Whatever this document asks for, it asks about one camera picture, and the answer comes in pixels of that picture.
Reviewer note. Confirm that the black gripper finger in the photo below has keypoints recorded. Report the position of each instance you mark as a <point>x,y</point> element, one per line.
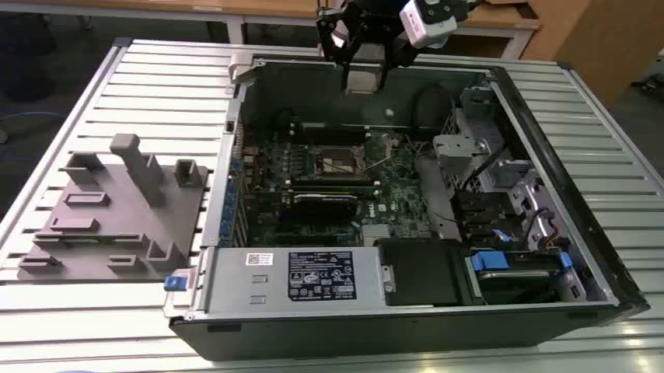
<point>334,35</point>
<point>400,46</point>

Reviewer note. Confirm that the silver CPU plate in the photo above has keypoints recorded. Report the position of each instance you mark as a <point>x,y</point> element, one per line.
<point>364,79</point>

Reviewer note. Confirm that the CPU socket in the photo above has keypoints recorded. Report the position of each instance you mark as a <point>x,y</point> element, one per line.
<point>340,165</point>

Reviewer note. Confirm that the black expansion slot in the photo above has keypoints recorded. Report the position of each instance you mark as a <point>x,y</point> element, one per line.
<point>306,241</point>

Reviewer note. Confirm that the wooden cabinet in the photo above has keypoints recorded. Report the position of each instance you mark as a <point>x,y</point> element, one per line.
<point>596,39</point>

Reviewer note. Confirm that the green RAM stick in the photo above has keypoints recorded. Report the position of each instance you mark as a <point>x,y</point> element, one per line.
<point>337,190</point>

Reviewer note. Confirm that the green motherboard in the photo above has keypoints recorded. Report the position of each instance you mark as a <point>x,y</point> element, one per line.
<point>405,202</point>

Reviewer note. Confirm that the black graphics card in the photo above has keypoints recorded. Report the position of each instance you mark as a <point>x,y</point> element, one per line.
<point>321,210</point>

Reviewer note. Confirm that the silver chipset heatsink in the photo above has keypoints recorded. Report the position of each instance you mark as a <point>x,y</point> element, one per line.
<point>376,235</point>

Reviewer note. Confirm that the black wheeled base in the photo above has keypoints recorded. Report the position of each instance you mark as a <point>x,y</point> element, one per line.
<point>655,83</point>

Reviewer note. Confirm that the blue disk carrier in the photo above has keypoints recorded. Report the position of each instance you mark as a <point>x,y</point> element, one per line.
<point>491,260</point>

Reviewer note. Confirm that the black office chair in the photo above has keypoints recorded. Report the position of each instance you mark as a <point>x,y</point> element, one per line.
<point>28,46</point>

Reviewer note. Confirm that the grey parts rack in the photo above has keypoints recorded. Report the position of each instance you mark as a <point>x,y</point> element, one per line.
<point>119,217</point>

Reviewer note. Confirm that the silver hard disk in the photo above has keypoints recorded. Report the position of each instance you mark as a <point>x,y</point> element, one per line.
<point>513,287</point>

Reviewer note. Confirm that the silver power supply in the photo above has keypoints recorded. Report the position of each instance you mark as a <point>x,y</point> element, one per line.
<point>249,283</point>

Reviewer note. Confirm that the blue case latch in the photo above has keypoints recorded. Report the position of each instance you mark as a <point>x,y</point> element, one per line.
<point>175,283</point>

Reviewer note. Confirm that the black PC case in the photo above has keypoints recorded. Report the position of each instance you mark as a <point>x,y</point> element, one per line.
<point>364,334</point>

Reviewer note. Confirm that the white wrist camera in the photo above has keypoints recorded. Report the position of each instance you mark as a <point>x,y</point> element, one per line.
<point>425,23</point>

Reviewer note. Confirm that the wooden desk white frame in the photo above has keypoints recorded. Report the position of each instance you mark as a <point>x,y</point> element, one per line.
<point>130,3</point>
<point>497,21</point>

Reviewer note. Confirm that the grey drive bay bracket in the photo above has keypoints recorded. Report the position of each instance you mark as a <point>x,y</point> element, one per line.
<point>456,149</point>

